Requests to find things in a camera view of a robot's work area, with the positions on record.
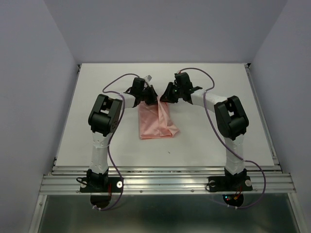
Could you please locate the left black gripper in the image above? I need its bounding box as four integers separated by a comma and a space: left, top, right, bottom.
139, 85, 161, 106

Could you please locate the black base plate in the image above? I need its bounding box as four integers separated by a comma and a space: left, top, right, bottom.
206, 176, 253, 193
76, 177, 123, 193

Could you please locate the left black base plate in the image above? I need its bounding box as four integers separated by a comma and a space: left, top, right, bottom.
76, 177, 123, 193

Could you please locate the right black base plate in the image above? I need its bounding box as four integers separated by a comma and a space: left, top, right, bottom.
206, 176, 253, 193

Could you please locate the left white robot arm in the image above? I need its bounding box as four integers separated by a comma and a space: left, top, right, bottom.
77, 75, 157, 193

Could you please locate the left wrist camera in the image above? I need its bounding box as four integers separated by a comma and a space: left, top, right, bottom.
143, 75, 152, 83

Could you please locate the pink satin napkin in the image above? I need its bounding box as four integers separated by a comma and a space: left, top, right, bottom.
138, 97, 179, 140

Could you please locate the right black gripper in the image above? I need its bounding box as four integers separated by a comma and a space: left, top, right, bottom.
158, 82, 183, 103

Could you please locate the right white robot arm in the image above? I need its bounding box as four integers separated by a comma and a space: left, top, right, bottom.
160, 72, 249, 192

